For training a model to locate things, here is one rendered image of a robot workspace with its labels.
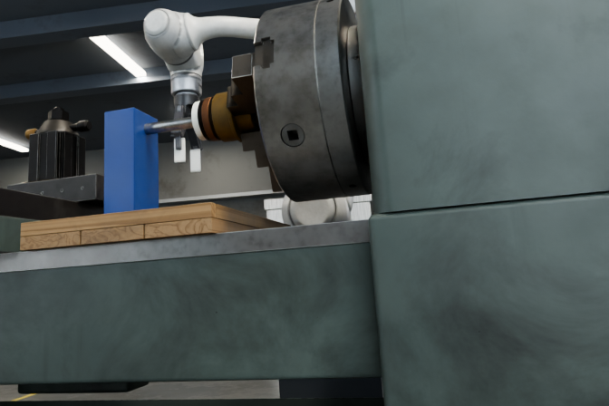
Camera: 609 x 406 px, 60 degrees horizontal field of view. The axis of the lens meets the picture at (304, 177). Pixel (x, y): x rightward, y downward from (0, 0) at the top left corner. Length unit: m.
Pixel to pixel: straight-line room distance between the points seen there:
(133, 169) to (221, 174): 8.77
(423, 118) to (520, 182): 0.12
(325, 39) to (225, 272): 0.34
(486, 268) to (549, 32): 0.26
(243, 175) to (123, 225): 8.85
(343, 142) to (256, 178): 8.80
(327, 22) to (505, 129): 0.29
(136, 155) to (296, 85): 0.35
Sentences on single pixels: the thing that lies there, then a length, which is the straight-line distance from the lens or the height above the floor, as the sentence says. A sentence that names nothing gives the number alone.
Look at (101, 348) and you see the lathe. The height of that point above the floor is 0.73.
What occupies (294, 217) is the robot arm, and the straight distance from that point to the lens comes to 1.18.
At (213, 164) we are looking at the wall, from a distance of 9.78.
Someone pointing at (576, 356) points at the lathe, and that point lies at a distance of 0.61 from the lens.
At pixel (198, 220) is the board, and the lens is 0.71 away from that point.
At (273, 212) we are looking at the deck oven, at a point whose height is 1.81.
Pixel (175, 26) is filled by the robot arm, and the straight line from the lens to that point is 1.46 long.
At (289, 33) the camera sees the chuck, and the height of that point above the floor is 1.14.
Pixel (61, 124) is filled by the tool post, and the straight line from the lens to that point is 1.18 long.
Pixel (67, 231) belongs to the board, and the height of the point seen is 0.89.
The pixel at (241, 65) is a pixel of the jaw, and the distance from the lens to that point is 0.79.
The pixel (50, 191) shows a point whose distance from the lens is 1.13.
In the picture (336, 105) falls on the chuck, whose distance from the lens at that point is 0.71.
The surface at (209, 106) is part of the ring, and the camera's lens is 0.91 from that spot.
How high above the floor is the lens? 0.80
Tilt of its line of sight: 11 degrees up
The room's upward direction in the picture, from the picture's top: 4 degrees counter-clockwise
